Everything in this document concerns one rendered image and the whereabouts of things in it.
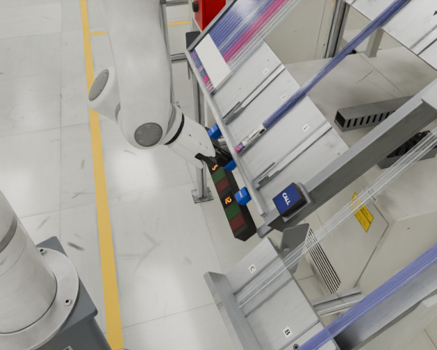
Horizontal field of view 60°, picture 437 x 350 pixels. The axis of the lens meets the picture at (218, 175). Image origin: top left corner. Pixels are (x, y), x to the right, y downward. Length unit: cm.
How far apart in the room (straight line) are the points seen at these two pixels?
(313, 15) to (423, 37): 157
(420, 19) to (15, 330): 84
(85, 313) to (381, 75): 115
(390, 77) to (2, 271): 123
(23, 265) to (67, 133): 163
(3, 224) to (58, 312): 20
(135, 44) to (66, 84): 201
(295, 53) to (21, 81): 170
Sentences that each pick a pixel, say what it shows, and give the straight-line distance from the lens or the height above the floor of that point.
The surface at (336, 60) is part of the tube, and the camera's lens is 81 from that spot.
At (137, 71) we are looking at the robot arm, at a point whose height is 100.
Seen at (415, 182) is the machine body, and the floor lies 62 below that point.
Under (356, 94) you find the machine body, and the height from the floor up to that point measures 62.
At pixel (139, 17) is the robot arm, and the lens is 62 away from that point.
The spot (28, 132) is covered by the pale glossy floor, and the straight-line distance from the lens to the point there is 227.
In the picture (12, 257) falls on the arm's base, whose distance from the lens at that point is 57.
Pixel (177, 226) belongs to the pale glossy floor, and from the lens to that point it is 162.
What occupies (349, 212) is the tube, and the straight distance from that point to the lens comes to 55.
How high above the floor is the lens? 129
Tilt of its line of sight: 46 degrees down
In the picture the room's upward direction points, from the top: straight up
